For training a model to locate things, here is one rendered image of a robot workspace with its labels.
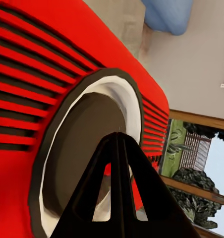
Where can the door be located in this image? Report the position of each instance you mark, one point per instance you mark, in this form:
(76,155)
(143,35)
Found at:
(192,166)

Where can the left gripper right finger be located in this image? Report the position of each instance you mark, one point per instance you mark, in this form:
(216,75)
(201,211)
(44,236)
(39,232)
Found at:
(166,219)

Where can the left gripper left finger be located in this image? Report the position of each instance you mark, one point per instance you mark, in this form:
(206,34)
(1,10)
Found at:
(76,220)

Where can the radio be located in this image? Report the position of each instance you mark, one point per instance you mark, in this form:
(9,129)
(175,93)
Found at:
(66,81)

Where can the sofa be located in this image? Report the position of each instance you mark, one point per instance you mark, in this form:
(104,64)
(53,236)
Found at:
(168,15)

